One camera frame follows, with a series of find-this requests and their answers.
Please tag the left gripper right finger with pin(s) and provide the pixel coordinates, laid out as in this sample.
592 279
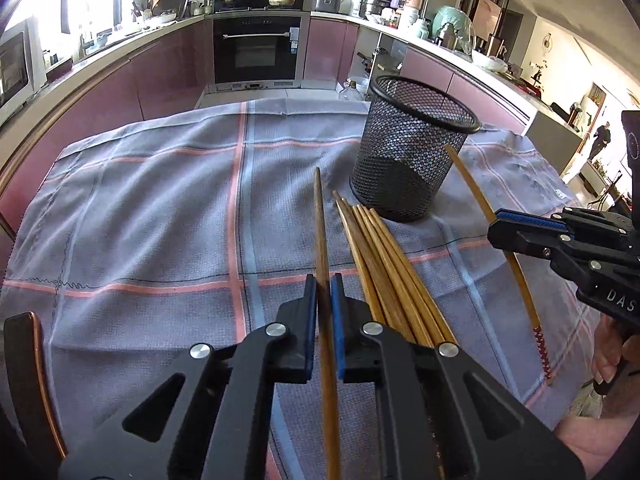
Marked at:
440 415

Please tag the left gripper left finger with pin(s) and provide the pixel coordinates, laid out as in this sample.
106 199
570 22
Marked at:
208 416

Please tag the dark brown wooden chopstick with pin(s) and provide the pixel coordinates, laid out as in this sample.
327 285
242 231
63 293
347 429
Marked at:
330 422

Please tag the right human hand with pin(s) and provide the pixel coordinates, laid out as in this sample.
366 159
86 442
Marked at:
616 352

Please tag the bamboo chopstick four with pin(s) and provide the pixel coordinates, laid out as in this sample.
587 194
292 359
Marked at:
433 329

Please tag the person in dark clothes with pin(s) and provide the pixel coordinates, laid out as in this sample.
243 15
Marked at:
601 140

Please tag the bamboo chopstick three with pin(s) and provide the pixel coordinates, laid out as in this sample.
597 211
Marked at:
404 301

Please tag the purple plaid tablecloth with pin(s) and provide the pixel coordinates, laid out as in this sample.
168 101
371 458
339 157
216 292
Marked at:
143 240

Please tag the white bowl on counter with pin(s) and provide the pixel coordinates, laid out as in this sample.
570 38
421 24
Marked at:
490 63

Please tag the black mesh pen holder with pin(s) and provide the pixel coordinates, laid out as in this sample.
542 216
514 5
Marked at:
402 159

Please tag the teal desk fan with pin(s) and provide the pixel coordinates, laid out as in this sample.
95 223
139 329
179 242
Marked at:
453 29

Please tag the oil bottle on floor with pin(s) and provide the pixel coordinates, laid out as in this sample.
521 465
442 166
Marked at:
350 92

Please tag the pink thermos kettle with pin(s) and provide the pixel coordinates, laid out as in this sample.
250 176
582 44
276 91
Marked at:
411 11

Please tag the grey rice cooker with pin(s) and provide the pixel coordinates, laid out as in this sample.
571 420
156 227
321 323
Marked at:
328 6

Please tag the black built-in oven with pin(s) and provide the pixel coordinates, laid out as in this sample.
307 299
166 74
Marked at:
259 50

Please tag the dark red food container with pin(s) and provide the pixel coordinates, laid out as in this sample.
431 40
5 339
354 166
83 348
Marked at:
59 69

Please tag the white microwave oven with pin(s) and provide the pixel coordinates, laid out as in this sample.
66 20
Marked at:
23 72

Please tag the black camera box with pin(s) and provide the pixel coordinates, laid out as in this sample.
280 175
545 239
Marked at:
631 125

